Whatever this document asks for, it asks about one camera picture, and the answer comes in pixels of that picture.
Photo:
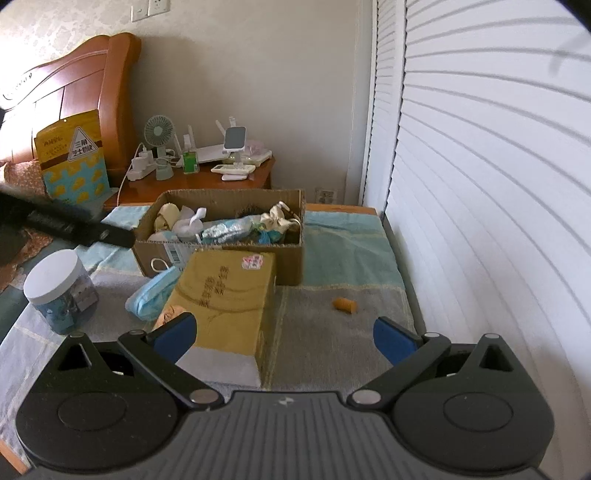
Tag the white louvered shutters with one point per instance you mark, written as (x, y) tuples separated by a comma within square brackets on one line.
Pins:
[(485, 138)]

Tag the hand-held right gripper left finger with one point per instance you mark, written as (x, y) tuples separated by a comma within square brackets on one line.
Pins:
[(175, 337)]

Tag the white wall socket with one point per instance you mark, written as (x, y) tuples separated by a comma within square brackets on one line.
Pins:
[(159, 7), (139, 13)]

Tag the yellow teal snack bag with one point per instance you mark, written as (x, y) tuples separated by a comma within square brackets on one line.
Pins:
[(69, 175)]

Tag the white blue round plush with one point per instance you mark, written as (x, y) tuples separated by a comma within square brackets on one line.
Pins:
[(161, 236)]

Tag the clear bag with blue ribbon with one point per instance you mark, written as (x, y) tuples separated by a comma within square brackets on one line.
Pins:
[(228, 230)]

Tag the yellow paper box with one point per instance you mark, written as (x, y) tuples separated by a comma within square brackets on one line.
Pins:
[(221, 295)]

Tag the small orange cylinder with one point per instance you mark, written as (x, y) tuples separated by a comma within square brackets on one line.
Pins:
[(346, 306)]

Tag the white router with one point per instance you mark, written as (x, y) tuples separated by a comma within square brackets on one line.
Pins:
[(210, 154)]

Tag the small green desk fan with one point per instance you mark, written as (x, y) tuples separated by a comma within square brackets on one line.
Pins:
[(159, 129)]

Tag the wooden headboard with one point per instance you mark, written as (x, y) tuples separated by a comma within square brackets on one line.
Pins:
[(69, 83)]

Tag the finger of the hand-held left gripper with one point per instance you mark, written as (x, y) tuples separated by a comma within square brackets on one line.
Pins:
[(83, 230)]

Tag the brown cardboard box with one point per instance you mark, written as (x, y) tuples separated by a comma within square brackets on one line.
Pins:
[(286, 263)]

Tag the white knotted sock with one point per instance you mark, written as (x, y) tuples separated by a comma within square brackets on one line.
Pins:
[(191, 224)]

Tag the blue face mask pack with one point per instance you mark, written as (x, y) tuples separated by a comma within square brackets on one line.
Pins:
[(152, 295)]

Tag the long white remote control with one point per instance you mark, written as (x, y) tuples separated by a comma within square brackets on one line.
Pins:
[(233, 168)]

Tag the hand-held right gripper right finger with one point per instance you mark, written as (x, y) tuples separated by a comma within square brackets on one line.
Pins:
[(395, 339)]

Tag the wooden platform frame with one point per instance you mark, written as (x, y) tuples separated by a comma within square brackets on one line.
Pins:
[(341, 209)]

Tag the blue grey patchwork blanket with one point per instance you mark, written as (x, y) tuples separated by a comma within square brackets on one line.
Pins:
[(323, 341)]

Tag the clear jar with white lid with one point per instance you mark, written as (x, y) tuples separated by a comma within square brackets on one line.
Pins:
[(51, 277)]

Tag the small white remote control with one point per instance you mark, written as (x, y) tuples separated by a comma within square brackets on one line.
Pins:
[(234, 177)]

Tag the cream knotted cloth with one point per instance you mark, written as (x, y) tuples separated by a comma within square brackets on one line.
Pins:
[(277, 217)]

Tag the floral patterned bed sheet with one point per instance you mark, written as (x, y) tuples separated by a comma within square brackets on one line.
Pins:
[(18, 177)]

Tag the wooden nightstand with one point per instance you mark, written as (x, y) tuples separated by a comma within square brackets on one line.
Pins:
[(217, 183)]

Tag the white device with grey screen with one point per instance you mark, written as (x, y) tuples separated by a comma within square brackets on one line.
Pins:
[(234, 137)]

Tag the cream braided cloth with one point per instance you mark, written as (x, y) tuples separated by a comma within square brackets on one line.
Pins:
[(167, 217)]

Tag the green liquid bottle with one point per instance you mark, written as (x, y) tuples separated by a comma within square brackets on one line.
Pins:
[(189, 162)]

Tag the white power strip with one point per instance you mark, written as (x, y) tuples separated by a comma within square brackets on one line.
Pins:
[(138, 171)]

